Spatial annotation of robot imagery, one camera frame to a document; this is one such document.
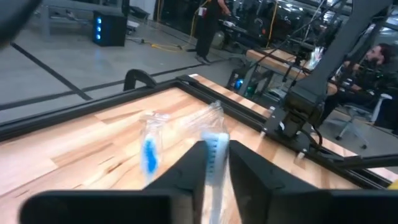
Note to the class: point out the white-frame office chair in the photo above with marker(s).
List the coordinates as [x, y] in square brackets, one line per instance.
[360, 118]

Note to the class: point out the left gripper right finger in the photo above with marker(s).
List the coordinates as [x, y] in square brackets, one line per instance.
[264, 199]

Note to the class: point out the blue toothbrush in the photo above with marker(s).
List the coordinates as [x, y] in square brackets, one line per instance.
[150, 155]
[216, 155]

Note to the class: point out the black aluminium table frame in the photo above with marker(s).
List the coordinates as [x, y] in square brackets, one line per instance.
[93, 104]

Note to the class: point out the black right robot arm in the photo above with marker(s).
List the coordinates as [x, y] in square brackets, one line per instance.
[329, 62]

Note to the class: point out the clear plastic bag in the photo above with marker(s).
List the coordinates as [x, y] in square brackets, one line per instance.
[316, 56]

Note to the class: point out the wooden table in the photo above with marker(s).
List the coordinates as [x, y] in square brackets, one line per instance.
[273, 59]

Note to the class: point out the person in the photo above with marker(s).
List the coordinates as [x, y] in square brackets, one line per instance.
[367, 77]
[208, 28]

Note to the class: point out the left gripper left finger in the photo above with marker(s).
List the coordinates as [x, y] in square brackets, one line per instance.
[183, 186]

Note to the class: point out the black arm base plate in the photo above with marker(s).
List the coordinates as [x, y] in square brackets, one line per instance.
[280, 121]

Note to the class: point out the blue-lit computer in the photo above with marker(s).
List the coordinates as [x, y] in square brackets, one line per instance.
[237, 84]

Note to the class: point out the computer tower blue lights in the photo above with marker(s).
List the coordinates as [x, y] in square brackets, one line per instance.
[110, 29]

